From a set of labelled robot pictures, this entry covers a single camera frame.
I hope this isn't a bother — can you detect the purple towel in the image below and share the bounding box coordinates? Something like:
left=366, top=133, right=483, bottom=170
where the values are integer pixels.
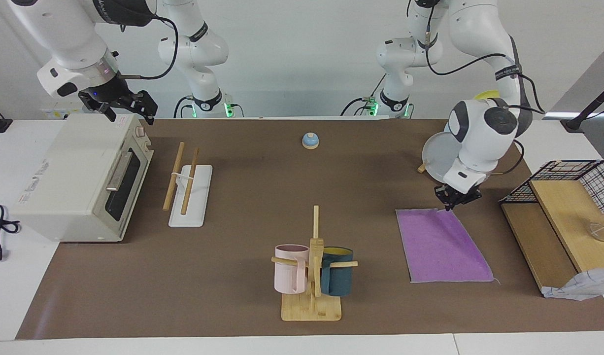
left=396, top=208, right=500, bottom=284

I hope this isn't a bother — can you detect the white rack with wooden bars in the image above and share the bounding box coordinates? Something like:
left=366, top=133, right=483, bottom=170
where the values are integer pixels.
left=163, top=142, right=213, bottom=228

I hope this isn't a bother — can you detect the grey plate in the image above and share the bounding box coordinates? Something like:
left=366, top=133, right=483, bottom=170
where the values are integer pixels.
left=423, top=132, right=464, bottom=184

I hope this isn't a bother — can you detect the white power strip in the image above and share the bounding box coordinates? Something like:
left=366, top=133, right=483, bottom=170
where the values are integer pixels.
left=40, top=96, right=93, bottom=120

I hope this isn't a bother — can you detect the beige toaster oven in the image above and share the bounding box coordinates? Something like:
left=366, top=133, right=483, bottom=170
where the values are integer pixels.
left=11, top=114, right=154, bottom=243

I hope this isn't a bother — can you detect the wooden shelf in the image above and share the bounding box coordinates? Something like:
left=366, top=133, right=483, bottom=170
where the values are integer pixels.
left=499, top=170, right=604, bottom=296

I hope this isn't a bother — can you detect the dark teal mug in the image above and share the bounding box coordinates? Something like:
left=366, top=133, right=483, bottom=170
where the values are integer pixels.
left=321, top=247, right=354, bottom=297

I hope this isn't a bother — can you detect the white marbled cloth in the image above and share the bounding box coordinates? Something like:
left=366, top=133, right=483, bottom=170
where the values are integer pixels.
left=541, top=266, right=604, bottom=301

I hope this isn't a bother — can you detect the wooden mug tree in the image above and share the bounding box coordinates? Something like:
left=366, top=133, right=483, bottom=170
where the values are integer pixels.
left=271, top=206, right=358, bottom=322

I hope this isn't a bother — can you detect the pink mug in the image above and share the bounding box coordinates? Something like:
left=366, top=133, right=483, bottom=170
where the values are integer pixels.
left=274, top=244, right=310, bottom=294

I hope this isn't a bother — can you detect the brown table mat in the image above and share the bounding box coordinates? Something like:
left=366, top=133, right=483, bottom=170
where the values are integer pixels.
left=15, top=118, right=604, bottom=340

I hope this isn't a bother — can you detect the black base cable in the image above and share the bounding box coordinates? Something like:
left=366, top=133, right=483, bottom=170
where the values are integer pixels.
left=341, top=74, right=387, bottom=117
left=173, top=95, right=195, bottom=119

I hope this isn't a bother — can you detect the black wire basket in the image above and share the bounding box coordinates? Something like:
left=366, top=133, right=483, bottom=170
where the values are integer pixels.
left=498, top=160, right=604, bottom=213

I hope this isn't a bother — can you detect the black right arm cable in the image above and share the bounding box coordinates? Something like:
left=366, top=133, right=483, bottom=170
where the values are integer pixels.
left=117, top=14, right=179, bottom=80

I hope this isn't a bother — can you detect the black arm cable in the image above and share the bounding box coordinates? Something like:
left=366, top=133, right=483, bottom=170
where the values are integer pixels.
left=424, top=15, right=546, bottom=115
left=117, top=14, right=179, bottom=80

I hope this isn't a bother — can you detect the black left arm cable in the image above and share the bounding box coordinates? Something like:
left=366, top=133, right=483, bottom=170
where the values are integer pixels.
left=424, top=15, right=546, bottom=115

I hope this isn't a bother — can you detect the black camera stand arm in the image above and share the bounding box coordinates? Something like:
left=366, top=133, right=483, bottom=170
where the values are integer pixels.
left=561, top=79, right=604, bottom=133

